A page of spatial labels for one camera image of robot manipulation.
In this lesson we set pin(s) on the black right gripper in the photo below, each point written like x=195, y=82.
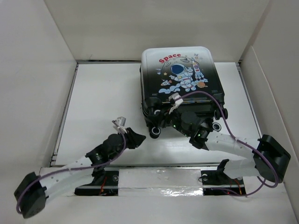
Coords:
x=167, y=119

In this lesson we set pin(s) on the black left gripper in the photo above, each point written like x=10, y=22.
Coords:
x=134, y=139

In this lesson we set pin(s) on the black suitcase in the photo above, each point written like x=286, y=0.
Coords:
x=188, y=71

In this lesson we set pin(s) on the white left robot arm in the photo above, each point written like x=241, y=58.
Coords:
x=34, y=191

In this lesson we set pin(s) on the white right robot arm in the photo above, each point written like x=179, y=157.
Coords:
x=263, y=157

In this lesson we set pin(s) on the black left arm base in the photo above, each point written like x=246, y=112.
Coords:
x=104, y=183

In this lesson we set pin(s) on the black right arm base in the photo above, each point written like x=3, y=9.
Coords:
x=216, y=183

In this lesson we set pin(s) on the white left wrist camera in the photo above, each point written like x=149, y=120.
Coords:
x=119, y=124

